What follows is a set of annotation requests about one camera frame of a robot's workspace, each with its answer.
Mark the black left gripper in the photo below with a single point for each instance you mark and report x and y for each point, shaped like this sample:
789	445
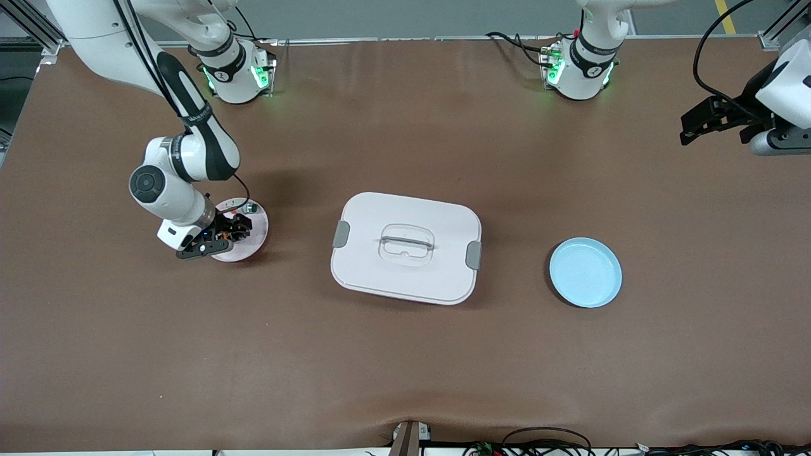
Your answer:
745	111

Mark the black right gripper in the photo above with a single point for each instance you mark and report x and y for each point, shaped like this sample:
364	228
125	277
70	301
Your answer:
223	223

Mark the orange push-button switch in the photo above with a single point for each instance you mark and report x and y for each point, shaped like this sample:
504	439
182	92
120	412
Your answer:
234	236

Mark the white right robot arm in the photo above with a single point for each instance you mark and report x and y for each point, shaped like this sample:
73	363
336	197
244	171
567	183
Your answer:
95	31

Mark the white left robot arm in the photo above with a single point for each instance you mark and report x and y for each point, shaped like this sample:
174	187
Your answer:
586	73

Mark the white lidded storage box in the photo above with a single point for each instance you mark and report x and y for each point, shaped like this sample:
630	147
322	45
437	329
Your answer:
405	278

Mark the pink round plate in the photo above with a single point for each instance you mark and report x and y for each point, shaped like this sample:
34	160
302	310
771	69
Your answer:
253	237

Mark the light blue round plate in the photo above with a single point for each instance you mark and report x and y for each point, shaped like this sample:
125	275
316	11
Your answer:
583	275

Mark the green push-button switch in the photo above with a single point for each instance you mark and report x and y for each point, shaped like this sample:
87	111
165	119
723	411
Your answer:
251	206

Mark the aluminium frame profile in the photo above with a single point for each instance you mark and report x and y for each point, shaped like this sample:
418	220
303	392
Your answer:
31	31
782	28

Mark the metal table edge bracket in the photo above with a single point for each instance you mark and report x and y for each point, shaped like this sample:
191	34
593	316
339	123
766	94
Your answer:
410	438

